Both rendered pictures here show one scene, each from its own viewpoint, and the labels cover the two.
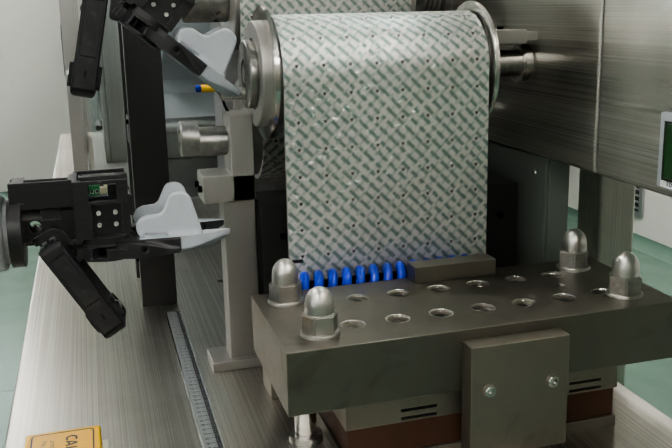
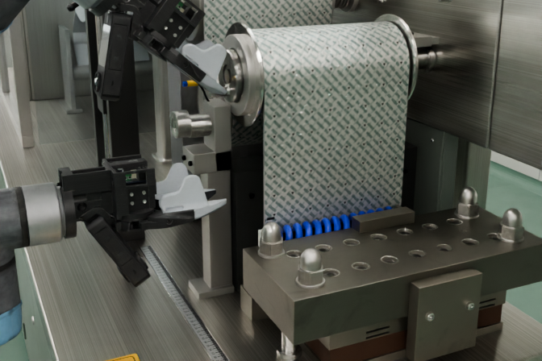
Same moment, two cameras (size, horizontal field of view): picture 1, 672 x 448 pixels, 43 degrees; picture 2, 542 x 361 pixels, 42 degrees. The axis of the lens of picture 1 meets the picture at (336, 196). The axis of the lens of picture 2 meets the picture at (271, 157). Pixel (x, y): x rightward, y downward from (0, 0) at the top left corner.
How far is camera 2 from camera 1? 0.23 m
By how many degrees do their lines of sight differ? 10
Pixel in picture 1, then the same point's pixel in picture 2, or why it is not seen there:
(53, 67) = not seen: outside the picture
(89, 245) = (125, 219)
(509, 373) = (442, 303)
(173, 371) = (166, 300)
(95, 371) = (104, 303)
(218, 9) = not seen: hidden behind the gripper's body
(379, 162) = (330, 142)
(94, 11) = (120, 34)
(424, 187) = (360, 159)
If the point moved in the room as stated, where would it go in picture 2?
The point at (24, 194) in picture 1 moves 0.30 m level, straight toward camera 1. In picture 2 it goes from (75, 183) to (163, 285)
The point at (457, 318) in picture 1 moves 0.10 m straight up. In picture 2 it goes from (402, 263) to (407, 192)
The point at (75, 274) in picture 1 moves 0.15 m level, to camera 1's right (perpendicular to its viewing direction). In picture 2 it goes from (114, 241) to (231, 234)
